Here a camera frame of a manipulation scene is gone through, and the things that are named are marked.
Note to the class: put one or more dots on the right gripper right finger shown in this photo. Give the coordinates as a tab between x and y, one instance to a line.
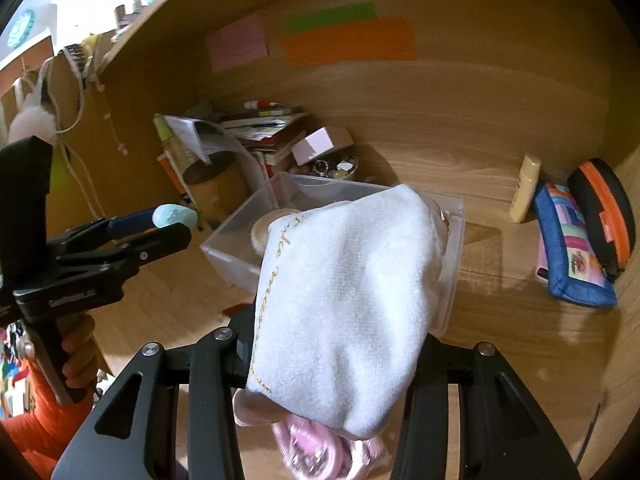
504	431

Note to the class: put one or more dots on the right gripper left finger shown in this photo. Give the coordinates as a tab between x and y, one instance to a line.
132	431

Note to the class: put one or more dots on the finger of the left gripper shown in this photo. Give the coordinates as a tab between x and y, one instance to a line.
150	247
99	232

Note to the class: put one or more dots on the small teal object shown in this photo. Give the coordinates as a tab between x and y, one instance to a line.
169	214

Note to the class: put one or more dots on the white cloth pouch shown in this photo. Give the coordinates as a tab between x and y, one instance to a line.
345	299

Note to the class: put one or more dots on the red velvet pouch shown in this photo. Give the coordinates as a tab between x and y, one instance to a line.
230	312

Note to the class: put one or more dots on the orange sleeved left forearm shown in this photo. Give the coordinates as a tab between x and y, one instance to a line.
42	435

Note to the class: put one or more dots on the person's left hand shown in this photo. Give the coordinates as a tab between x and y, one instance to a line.
81	367

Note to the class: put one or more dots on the clear plastic storage bin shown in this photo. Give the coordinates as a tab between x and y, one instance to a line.
231	252

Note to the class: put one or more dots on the white fluffy pompom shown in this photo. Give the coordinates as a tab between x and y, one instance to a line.
33	121

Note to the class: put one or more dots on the white paper receipt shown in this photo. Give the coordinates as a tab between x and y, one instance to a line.
205	139

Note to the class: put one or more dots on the pink phone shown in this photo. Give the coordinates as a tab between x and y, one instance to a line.
541	270

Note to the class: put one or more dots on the blue patchwork pencil pouch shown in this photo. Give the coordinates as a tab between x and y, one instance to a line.
575	274

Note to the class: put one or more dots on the stack of books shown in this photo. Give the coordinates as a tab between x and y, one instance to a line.
268	135

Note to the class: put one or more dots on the red white marker pen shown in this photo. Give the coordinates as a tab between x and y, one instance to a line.
262	105

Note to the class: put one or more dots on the pink white small box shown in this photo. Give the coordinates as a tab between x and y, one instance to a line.
323	141

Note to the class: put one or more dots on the pink sticky note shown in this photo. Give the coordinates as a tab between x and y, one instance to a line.
237	44

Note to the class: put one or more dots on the bowl of trinkets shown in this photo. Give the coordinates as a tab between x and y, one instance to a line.
337	168

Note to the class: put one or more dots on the black orange round case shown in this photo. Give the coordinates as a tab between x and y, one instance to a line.
607	211

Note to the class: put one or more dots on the cream lotion tube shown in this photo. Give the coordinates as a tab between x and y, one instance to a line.
526	188

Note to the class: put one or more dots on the orange sticky note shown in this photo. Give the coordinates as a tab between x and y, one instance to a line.
380	39

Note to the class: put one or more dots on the green sticky note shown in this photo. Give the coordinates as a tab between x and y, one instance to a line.
352	12

